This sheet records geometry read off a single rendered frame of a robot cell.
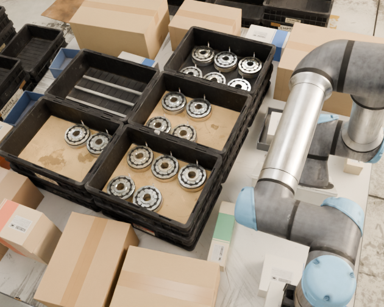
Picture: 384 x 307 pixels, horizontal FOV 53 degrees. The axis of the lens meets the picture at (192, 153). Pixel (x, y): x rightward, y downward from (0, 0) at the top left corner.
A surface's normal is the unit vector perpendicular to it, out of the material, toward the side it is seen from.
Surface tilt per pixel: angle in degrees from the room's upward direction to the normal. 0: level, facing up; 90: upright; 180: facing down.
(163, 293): 0
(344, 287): 1
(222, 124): 0
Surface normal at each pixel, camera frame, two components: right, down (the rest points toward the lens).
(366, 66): -0.40, 0.08
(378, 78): -0.44, 0.40
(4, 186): -0.07, -0.55
